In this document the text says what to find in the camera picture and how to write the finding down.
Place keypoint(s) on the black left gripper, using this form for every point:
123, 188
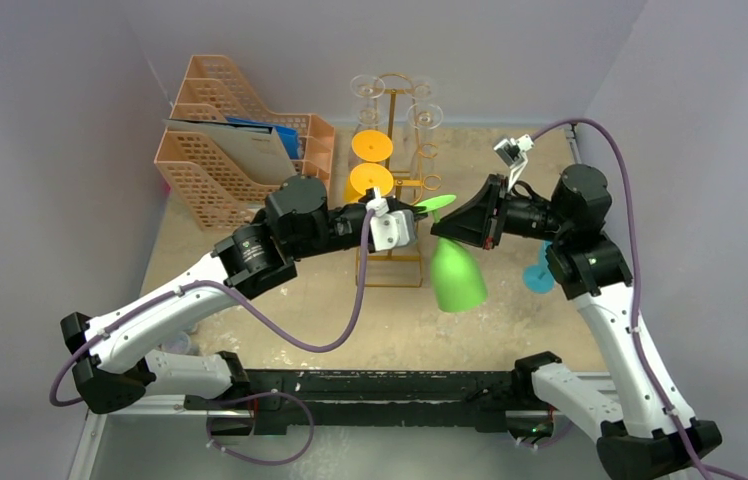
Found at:
395, 203

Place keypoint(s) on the gold wire wine glass rack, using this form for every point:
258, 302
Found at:
396, 103

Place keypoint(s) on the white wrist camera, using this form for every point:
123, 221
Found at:
513, 152
392, 224

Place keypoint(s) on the yellow plastic goblet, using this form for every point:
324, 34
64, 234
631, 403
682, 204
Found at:
369, 146
366, 176

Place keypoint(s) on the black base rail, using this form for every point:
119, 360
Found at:
485, 401

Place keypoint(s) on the peach plastic file organizer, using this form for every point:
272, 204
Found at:
218, 194

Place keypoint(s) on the green plastic goblet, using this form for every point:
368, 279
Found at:
456, 277

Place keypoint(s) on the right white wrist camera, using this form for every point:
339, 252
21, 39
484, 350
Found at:
513, 152

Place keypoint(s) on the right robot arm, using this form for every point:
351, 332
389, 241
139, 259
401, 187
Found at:
649, 430

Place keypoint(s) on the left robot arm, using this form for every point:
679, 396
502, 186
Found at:
116, 358

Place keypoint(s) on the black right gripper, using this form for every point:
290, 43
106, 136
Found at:
494, 211

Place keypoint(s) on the grey paper folder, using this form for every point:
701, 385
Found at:
263, 152

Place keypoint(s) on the blue plastic goblet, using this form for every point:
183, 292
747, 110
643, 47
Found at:
537, 277

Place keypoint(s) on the small clear plastic cup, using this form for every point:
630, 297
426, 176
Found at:
179, 344

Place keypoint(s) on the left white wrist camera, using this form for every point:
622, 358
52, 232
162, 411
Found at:
392, 224

